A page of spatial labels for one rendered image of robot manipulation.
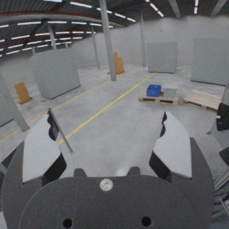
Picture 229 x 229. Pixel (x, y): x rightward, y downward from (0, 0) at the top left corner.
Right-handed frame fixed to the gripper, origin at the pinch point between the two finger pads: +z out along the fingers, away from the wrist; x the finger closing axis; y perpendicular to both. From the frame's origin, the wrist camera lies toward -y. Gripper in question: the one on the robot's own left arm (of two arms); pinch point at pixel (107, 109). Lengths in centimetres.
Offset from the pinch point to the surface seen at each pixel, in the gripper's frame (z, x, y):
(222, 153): 15, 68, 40
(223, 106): 42, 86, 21
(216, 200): 1, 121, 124
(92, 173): 75, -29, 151
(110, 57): 610, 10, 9
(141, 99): 296, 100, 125
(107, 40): 610, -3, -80
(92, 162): 95, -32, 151
